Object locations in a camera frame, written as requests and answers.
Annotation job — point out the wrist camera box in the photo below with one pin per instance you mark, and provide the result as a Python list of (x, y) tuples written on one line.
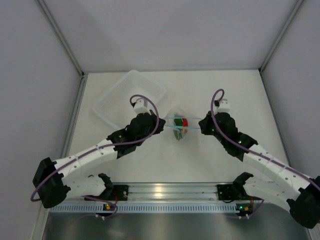
[(141, 106), (222, 106)]

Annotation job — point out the red fake chili pepper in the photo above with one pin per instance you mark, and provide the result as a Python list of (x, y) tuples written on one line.
[(185, 123)]

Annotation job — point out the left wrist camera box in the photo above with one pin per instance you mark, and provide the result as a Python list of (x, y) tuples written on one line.
[(141, 106)]

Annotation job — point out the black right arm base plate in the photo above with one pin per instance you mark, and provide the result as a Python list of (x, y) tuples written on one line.
[(231, 192)]

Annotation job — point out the aluminium frame post left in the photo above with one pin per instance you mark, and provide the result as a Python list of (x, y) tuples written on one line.
[(59, 34)]

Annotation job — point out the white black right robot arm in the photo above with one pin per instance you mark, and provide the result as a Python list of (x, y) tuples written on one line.
[(287, 188)]

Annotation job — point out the aluminium frame post right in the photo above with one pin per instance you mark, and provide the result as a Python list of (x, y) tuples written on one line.
[(290, 18)]

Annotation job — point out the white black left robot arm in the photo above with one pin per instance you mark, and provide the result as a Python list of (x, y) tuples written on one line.
[(58, 180)]

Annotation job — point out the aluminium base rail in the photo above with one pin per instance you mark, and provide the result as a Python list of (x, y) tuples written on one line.
[(173, 191)]

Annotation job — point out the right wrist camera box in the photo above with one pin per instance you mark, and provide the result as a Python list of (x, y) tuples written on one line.
[(222, 106)]

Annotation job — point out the white perforated plastic basket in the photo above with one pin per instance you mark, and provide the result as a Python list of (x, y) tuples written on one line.
[(113, 106)]

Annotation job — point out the green fake chili pepper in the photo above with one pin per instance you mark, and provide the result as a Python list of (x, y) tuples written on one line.
[(178, 122)]

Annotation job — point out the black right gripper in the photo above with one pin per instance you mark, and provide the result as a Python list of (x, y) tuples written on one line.
[(205, 123)]

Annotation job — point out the aluminium frame post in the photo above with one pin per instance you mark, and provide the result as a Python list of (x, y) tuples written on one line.
[(290, 18), (59, 34)]

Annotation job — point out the clear zip top bag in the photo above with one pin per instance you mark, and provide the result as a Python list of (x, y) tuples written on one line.
[(177, 133)]

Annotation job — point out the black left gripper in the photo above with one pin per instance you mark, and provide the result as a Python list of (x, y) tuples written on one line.
[(155, 121)]

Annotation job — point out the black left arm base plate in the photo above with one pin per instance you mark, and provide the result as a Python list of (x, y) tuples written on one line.
[(118, 192)]

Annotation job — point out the white slotted cable duct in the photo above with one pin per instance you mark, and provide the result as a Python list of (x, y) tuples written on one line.
[(105, 208)]

